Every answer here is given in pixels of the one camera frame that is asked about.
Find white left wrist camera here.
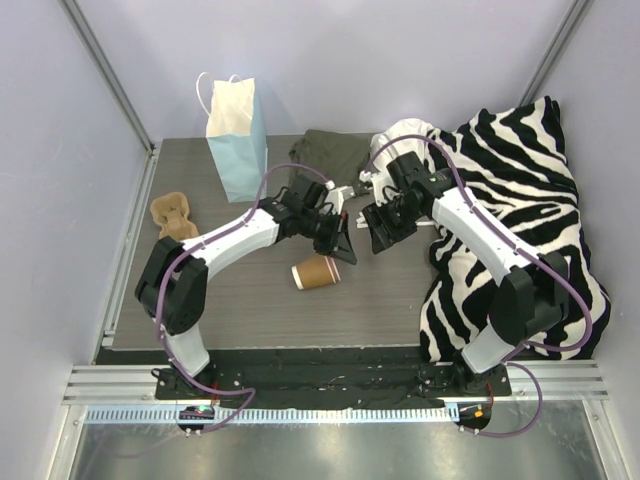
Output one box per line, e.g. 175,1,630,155
321,181,355,214

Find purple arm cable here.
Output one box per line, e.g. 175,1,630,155
154,162,334,432
367,133,594,439

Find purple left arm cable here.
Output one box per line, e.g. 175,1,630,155
154,162,334,432

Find brown cardboard cup carrier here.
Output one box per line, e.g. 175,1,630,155
150,192,200,241

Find olive green folded cloth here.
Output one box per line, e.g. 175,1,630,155
289,129,373,195

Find brown paper coffee cup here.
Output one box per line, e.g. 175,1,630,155
291,255,341,291

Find white paper straws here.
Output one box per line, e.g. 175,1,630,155
356,210,436,230

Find white bucket hat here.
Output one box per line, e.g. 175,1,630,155
370,118,435,171

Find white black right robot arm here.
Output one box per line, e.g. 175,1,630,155
359,153,570,395

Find white slotted cable duct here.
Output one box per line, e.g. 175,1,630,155
84,403,459,425

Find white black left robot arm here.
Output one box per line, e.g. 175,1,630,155
135,175,357,399

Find zebra striped blanket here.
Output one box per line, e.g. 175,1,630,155
420,96,611,362

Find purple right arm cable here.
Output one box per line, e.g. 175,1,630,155
367,133,594,439

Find light blue paper bag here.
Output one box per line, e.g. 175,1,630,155
195,72,268,203

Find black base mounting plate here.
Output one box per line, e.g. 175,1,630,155
151,346,512,410

